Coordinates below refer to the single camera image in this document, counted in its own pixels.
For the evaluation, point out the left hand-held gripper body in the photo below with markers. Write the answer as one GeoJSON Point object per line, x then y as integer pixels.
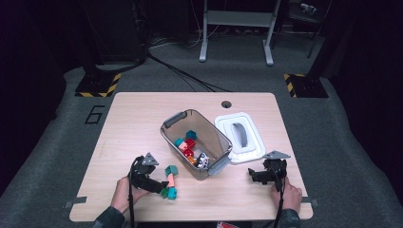
{"type": "Point", "coordinates": [141, 175]}

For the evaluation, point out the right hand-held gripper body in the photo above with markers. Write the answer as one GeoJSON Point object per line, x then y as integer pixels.
{"type": "Point", "coordinates": [282, 164]}

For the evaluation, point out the green toy block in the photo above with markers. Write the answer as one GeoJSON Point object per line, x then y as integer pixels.
{"type": "Point", "coordinates": [164, 192]}

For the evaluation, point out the pink toy block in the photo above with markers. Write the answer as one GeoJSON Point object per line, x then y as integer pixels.
{"type": "Point", "coordinates": [171, 180]}

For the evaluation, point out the cyan toy block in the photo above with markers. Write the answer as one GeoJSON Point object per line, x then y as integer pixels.
{"type": "Point", "coordinates": [179, 142]}
{"type": "Point", "coordinates": [172, 193]}

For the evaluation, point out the teal toy block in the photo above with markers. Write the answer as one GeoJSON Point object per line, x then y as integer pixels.
{"type": "Point", "coordinates": [171, 170]}

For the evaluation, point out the orange toy block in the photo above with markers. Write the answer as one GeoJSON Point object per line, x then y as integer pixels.
{"type": "Point", "coordinates": [191, 160]}

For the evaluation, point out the red toy block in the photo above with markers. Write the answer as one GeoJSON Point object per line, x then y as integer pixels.
{"type": "Point", "coordinates": [190, 143]}
{"type": "Point", "coordinates": [188, 153]}

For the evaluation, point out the white toy car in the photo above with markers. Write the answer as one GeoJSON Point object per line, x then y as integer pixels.
{"type": "Point", "coordinates": [202, 160]}

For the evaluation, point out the blue toy block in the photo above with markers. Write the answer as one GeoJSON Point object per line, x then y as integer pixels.
{"type": "Point", "coordinates": [191, 134]}

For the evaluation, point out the grey translucent storage box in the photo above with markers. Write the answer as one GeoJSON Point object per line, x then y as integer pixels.
{"type": "Point", "coordinates": [209, 136]}

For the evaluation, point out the person's left hand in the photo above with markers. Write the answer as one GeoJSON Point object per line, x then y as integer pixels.
{"type": "Point", "coordinates": [122, 196]}

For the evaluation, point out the person's right hand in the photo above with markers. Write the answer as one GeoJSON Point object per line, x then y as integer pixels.
{"type": "Point", "coordinates": [291, 198]}

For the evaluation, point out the grey table clamp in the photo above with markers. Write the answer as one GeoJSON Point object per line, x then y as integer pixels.
{"type": "Point", "coordinates": [312, 202]}
{"type": "Point", "coordinates": [76, 201]}

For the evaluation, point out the red white item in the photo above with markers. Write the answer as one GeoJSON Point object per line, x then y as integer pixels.
{"type": "Point", "coordinates": [228, 225]}

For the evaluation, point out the black table grommet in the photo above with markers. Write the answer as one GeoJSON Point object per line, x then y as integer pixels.
{"type": "Point", "coordinates": [226, 104]}

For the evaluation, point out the black striped stand base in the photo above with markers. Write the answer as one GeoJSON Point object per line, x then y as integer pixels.
{"type": "Point", "coordinates": [95, 85]}
{"type": "Point", "coordinates": [309, 87]}

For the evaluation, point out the black stand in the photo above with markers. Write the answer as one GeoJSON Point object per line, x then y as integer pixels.
{"type": "Point", "coordinates": [316, 34]}

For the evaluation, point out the black cabinet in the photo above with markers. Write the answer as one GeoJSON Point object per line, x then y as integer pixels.
{"type": "Point", "coordinates": [117, 31]}

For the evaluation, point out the grey device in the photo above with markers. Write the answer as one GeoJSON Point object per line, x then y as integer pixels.
{"type": "Point", "coordinates": [308, 8]}

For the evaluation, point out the white metal stand frame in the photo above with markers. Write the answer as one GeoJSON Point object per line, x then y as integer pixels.
{"type": "Point", "coordinates": [237, 19]}

